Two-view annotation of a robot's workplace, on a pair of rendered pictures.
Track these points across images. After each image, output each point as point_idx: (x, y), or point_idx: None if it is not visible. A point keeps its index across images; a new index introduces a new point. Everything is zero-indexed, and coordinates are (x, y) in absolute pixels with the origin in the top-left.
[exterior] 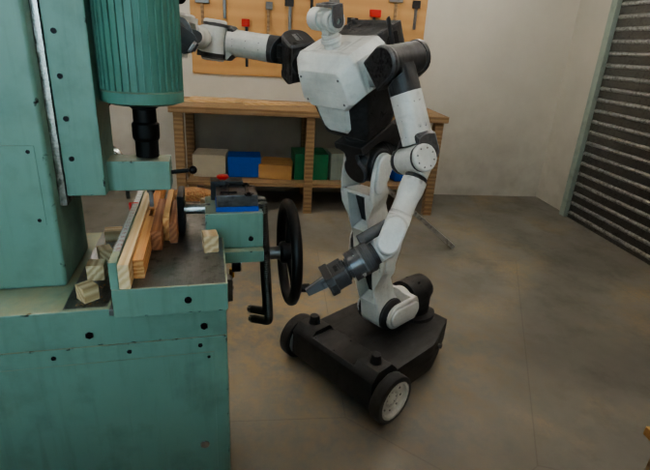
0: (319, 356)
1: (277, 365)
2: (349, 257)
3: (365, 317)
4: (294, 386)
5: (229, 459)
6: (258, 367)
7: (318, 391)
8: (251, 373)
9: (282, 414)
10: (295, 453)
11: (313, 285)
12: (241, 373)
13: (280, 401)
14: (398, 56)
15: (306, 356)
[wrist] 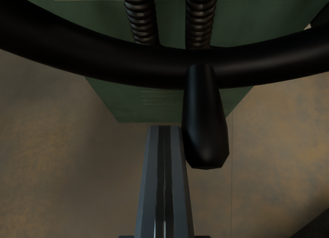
0: (315, 237)
1: (318, 182)
2: None
3: None
4: (281, 197)
5: (91, 85)
6: (311, 160)
7: (273, 225)
8: (300, 151)
9: (239, 177)
10: (189, 181)
11: (144, 165)
12: (299, 141)
13: (257, 177)
14: None
15: (323, 219)
